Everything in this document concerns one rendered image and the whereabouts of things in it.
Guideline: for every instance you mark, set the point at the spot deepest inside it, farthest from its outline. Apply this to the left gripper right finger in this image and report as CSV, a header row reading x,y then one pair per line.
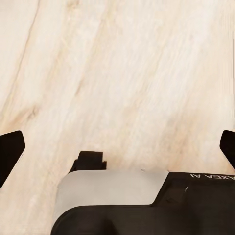
x,y
227,145

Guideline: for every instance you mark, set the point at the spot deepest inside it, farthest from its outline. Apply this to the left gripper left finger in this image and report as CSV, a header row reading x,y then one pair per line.
x,y
12,146

